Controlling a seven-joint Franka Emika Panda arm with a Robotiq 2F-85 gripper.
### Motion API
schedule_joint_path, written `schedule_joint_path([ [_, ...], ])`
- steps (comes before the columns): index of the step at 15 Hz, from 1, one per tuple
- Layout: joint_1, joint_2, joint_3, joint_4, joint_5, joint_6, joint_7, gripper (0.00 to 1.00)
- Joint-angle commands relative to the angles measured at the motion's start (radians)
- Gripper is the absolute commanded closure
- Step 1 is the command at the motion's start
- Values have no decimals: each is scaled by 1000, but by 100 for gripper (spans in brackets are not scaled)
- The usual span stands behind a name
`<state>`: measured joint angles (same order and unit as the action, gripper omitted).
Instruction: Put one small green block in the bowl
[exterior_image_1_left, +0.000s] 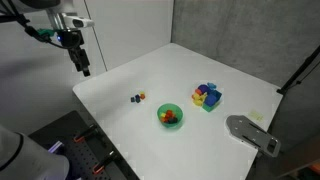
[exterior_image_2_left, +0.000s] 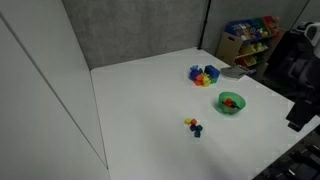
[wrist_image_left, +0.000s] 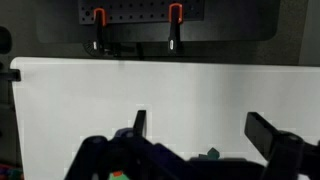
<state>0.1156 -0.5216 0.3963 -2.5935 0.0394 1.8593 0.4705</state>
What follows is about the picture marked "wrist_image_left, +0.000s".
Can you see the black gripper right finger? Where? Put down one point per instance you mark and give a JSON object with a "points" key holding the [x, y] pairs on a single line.
{"points": [[260, 133]]}

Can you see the left orange black clamp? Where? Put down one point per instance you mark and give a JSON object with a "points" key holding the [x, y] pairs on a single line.
{"points": [[97, 46]]}

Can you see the orange black clamp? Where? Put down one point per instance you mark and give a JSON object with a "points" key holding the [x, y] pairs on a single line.
{"points": [[175, 18], [97, 46]]}

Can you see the right orange black clamp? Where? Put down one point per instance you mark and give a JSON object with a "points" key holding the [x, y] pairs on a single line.
{"points": [[175, 18]]}

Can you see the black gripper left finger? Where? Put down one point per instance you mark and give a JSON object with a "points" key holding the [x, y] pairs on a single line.
{"points": [[139, 127]]}

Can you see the small green block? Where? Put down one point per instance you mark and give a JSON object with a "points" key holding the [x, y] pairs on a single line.
{"points": [[212, 154]]}

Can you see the black perforated mounting board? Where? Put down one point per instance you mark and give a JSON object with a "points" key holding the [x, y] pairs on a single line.
{"points": [[138, 11]]}

